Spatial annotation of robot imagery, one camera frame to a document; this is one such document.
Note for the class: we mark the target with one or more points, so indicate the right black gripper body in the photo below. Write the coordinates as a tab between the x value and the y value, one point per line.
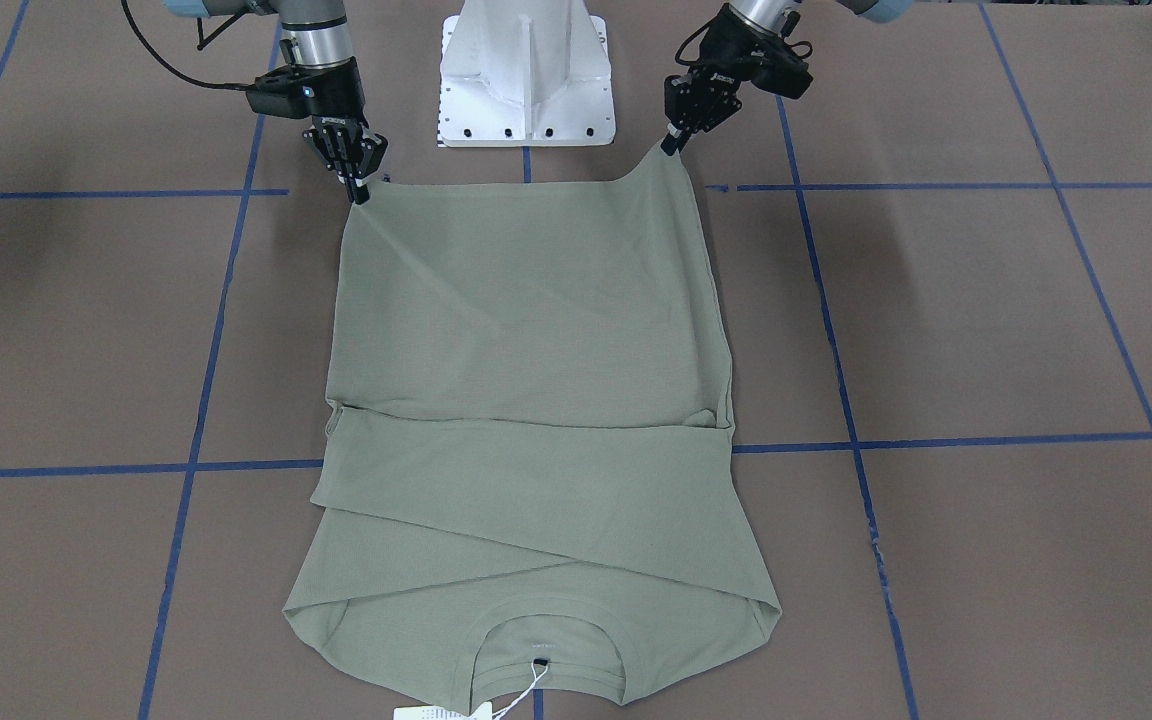
338	92

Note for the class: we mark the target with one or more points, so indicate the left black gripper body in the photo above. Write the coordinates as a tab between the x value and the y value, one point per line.
731	55

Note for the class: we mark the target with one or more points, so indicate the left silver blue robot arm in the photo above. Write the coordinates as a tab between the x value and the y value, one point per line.
744	43

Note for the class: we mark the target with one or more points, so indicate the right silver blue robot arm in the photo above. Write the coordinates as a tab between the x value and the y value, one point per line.
312	34

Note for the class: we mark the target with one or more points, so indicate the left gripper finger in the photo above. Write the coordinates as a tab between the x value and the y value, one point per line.
679	108
713	105

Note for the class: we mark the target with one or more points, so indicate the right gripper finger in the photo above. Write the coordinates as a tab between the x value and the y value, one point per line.
337	149
371	149

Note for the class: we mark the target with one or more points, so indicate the olive green long-sleeve shirt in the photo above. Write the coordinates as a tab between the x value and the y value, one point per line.
527	475

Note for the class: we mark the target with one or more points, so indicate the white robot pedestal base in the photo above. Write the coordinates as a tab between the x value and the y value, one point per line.
525	73

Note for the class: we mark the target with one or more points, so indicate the white paper hang tag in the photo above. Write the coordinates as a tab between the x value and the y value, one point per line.
486	710

